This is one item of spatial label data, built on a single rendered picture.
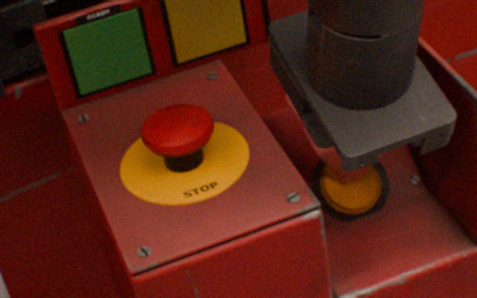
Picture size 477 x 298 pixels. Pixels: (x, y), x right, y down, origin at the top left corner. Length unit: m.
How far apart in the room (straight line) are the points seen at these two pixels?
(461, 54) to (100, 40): 0.37
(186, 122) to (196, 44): 0.09
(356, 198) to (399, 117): 0.11
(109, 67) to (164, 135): 0.09
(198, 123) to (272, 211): 0.06
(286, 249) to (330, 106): 0.08
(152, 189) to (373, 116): 0.12
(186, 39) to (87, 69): 0.06
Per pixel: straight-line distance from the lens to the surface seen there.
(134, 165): 0.58
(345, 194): 0.64
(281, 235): 0.54
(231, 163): 0.57
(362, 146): 0.53
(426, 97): 0.56
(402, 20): 0.50
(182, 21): 0.63
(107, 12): 0.62
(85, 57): 0.63
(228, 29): 0.65
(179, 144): 0.55
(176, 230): 0.54
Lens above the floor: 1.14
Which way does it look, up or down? 38 degrees down
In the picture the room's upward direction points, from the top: 10 degrees counter-clockwise
